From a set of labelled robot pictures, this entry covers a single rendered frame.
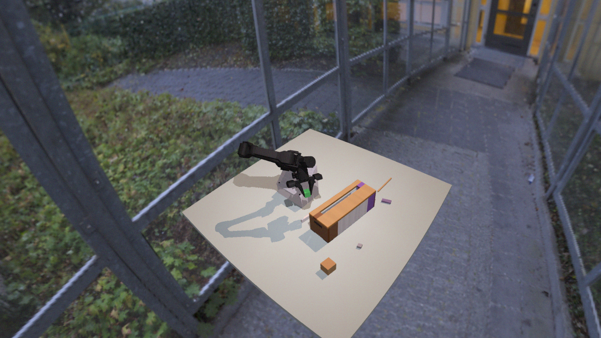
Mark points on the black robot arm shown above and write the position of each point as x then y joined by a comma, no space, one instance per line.
287,160

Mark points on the small orange-brown cube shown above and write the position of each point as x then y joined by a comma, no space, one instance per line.
328,266

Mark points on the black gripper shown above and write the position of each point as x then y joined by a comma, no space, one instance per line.
304,177

